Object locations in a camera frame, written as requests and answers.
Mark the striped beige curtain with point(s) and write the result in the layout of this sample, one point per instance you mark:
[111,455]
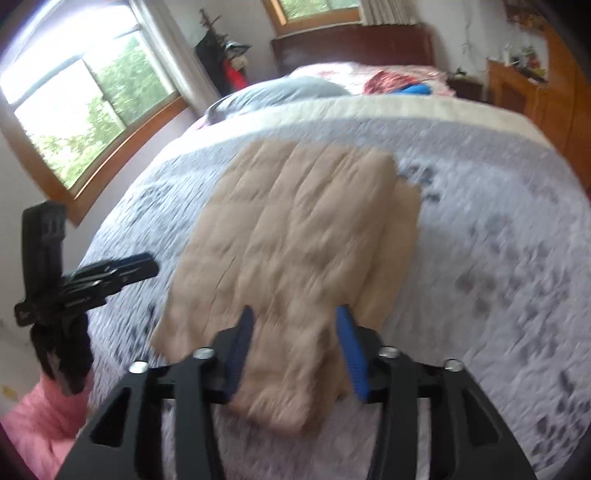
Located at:
[184,41]

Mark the dark wooden nightstand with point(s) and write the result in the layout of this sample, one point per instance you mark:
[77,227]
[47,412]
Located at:
[464,88]

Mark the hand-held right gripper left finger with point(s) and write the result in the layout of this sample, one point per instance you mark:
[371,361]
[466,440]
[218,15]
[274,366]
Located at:
[238,350]

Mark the pink floral pillow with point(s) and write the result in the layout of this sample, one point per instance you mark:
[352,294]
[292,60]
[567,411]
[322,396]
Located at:
[332,74]

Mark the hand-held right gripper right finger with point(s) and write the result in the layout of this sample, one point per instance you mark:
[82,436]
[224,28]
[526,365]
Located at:
[353,350]

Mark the tan quilted jacket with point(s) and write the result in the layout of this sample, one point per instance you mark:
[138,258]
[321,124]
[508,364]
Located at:
[295,221]

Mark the person's left forearm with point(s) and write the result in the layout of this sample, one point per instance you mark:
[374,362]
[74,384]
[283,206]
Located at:
[41,415]

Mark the blue-grey pillow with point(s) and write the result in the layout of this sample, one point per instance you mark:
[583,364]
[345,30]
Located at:
[286,94]

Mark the small wooden framed window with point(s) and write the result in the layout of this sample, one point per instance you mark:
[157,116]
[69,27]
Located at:
[314,11]

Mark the grey floral bedspread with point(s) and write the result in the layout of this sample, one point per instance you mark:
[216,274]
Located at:
[485,254]

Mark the red patterned cloth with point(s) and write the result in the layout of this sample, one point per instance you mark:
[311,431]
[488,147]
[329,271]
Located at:
[383,82]

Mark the blue cloth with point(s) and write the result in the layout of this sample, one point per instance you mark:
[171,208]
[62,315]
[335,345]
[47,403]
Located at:
[415,89]

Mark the light wooden desk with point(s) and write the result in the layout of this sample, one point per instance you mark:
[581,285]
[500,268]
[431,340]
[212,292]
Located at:
[512,92]

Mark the coat rack with clothes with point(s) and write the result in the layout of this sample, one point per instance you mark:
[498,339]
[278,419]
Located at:
[224,55]

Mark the light wooden wardrobe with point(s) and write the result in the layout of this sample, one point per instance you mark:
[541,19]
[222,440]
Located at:
[570,101]

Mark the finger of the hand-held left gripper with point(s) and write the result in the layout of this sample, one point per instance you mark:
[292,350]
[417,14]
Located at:
[92,290]
[129,267]

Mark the dark wooden headboard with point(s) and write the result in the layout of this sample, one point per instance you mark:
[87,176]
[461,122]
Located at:
[351,46]

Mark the large wooden framed window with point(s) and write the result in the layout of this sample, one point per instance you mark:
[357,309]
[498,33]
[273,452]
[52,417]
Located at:
[83,115]

